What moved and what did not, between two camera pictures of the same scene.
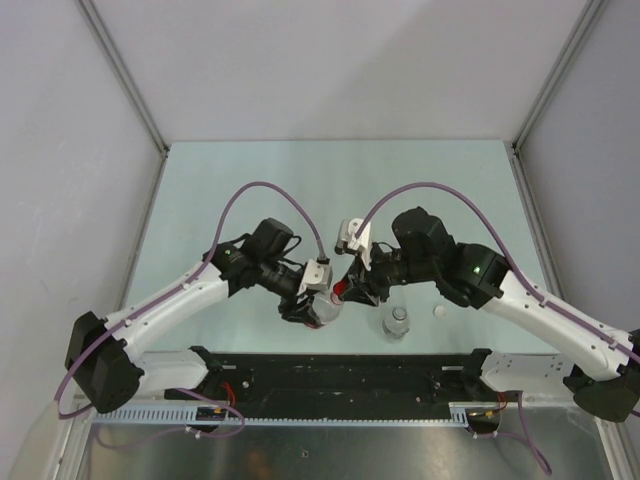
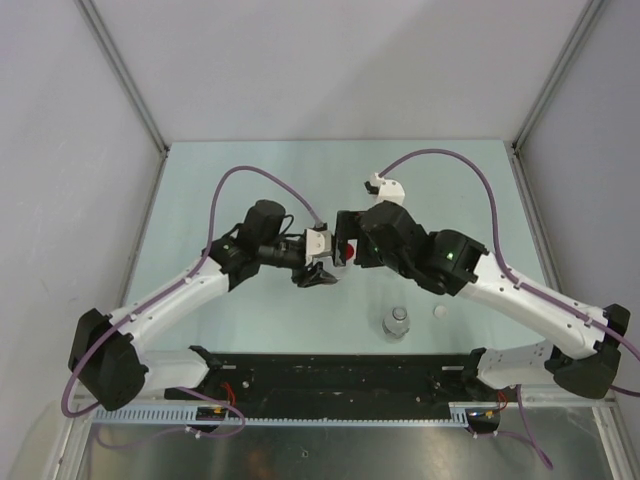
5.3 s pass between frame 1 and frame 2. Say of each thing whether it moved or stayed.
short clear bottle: stayed
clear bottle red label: moved
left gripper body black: moved
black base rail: stayed
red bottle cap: moved
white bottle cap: stayed
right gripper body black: moved
